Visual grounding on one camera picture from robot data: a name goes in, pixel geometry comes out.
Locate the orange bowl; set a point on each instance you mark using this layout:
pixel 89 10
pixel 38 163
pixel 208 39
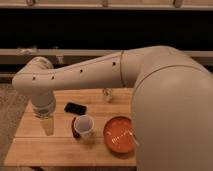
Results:
pixel 118 135

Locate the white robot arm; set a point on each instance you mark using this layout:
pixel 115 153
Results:
pixel 171 106

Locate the black smartphone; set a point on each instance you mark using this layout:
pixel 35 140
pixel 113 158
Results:
pixel 75 108

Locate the translucent yellowish end tool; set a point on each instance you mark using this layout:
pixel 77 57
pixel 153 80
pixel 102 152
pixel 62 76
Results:
pixel 47 124

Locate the white cup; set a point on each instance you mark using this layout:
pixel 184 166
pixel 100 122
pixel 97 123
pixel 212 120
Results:
pixel 84 126

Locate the wooden table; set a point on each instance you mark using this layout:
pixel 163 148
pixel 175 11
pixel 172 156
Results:
pixel 32 147

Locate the long grey rail shelf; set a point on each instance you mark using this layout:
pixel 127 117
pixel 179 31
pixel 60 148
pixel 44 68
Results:
pixel 62 56

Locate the small white bottle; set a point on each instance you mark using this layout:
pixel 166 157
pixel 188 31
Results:
pixel 107 94

